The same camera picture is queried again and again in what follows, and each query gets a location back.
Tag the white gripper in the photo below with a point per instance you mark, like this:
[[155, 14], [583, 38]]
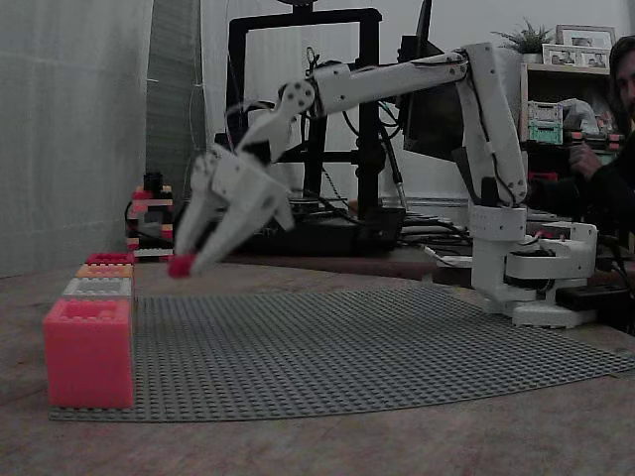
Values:
[[237, 187]]

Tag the red Lego brick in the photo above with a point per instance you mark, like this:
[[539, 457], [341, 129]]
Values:
[[178, 268]]

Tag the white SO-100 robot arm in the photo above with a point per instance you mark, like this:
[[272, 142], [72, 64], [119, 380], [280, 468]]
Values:
[[397, 79]]

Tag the dark sleeved forearm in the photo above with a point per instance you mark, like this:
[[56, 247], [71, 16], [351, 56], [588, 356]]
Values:
[[595, 198]]

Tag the dark red lego block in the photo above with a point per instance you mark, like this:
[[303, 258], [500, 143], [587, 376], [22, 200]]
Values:
[[106, 258]]

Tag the orange lego block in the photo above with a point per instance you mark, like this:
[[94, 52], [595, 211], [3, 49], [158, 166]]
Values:
[[89, 272]]

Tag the grey lego block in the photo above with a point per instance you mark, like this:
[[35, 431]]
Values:
[[79, 292]]

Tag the grey Lego baseplate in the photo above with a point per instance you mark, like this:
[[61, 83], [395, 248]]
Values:
[[322, 357]]

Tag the large pink lego block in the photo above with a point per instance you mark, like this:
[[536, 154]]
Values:
[[89, 357]]

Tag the person's hand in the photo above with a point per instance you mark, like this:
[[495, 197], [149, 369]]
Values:
[[588, 161]]

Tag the white sheer curtain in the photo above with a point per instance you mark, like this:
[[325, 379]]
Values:
[[69, 139]]

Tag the black Creality 3D printer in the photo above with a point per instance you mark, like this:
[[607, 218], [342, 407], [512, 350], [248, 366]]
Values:
[[369, 173]]

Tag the black computer monitor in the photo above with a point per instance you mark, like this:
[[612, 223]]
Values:
[[431, 124]]

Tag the green storage crate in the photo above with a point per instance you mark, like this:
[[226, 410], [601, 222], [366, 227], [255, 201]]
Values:
[[543, 124]]

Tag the small potted green plant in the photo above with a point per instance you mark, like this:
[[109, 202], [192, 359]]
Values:
[[528, 38]]

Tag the clear plastic bag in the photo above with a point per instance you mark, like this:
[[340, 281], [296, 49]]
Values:
[[575, 111]]

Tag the wooden shelf unit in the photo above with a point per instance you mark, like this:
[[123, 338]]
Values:
[[570, 74]]

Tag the person's head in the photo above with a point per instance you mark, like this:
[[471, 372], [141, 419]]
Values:
[[624, 84]]

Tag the Lego brick camera tower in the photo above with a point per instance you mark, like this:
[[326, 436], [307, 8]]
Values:
[[151, 218]]

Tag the small white photo frame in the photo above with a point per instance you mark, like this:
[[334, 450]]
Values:
[[565, 55]]

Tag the large white photo frame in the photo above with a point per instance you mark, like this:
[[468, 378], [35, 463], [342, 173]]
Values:
[[585, 35]]

